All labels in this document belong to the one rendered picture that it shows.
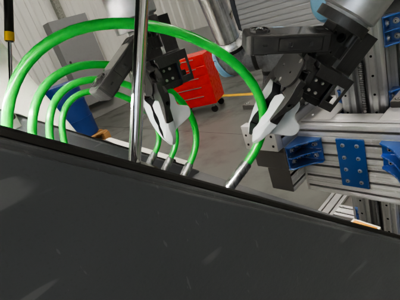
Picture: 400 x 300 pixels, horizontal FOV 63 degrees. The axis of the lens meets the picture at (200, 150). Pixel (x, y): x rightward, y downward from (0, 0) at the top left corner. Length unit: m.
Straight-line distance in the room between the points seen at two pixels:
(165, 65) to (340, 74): 0.26
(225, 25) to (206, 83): 3.68
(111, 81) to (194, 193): 0.34
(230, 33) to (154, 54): 0.60
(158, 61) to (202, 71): 4.21
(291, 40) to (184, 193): 0.31
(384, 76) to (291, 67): 0.71
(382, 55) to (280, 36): 0.72
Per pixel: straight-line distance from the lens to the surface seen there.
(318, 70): 0.48
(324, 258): 0.32
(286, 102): 0.47
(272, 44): 0.45
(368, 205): 1.41
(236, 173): 0.53
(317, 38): 0.47
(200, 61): 4.72
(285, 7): 7.54
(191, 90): 4.88
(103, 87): 0.50
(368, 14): 0.48
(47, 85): 0.59
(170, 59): 0.55
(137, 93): 0.20
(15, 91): 0.47
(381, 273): 0.43
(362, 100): 1.21
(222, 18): 1.10
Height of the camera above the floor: 1.39
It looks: 22 degrees down
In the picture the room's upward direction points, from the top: 19 degrees counter-clockwise
